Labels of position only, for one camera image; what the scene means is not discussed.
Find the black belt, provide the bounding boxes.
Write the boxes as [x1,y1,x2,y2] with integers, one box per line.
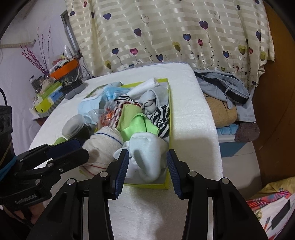
[225,86,250,105]

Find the black white striped sock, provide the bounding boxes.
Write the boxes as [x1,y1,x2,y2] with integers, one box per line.
[114,94,140,107]
[147,105,171,139]

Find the patterned cardboard box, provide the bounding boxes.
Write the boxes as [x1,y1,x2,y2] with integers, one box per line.
[36,99,58,119]

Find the white textured tablecloth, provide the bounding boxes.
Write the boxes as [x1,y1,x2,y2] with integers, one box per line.
[28,63,223,240]

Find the light blue white sock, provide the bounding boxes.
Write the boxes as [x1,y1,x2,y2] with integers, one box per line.
[115,133,167,183]

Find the black phone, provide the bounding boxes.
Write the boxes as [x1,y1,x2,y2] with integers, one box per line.
[271,200,291,230]

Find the tan cushion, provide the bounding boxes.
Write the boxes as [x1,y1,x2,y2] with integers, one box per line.
[205,96,238,128]

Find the grey sock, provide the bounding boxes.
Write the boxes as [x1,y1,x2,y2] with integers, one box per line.
[139,90,160,116]

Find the heart-printed cream curtain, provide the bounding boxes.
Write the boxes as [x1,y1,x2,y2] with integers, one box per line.
[65,0,276,89]

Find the lime green box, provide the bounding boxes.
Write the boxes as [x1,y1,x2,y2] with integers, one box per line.
[34,84,63,113]

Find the metal window frame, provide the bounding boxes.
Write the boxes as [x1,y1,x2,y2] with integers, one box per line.
[60,11,81,56]

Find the light blue face mask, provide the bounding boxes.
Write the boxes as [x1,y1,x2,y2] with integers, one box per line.
[78,86,125,123]

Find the white box with green rim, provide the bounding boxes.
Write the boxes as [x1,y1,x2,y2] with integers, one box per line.
[79,78,172,190]

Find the brown wooden wardrobe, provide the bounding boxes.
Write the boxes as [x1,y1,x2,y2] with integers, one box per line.
[252,0,295,187]

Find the blue tissue box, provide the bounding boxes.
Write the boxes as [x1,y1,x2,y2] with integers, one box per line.
[47,90,65,104]

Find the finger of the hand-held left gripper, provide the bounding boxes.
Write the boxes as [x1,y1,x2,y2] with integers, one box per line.
[14,149,90,185]
[16,138,81,172]

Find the dark jar with translucent lid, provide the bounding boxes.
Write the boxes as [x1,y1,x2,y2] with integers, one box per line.
[62,114,91,140]

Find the person's left hand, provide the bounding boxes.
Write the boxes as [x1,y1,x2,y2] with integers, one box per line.
[13,203,46,225]

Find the printed blanket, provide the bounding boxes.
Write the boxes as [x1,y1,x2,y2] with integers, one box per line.
[245,178,295,240]

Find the dark red side table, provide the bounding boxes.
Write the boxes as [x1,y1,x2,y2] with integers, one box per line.
[31,114,49,126]

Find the brown knitted cloth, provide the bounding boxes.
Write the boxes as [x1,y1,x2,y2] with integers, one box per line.
[235,122,260,142]

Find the wet wipes pack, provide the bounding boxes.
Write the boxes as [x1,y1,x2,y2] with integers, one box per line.
[84,81,124,100]

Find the orange tray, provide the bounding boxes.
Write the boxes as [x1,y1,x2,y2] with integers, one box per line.
[49,59,80,79]

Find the cream sock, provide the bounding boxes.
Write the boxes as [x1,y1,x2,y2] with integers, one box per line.
[79,126,124,178]

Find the white ribbed sock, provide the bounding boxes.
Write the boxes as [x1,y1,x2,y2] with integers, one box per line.
[127,78,160,99]

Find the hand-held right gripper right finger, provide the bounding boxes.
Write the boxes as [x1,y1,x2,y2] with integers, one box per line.
[166,150,269,240]

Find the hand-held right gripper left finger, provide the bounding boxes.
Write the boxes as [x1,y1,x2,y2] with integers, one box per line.
[26,150,129,240]

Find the glass jars with dark lids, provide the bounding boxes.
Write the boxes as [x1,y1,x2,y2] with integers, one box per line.
[29,76,46,93]

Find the red clear snack packet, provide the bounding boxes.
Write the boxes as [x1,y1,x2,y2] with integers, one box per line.
[97,107,119,131]

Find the purple decorative twigs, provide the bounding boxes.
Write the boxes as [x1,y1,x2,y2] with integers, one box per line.
[21,26,52,74]

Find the white corrugated hose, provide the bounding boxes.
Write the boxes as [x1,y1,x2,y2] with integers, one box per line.
[0,39,36,49]

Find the grey clothes pile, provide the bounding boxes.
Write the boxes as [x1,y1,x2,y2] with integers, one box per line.
[195,70,257,123]

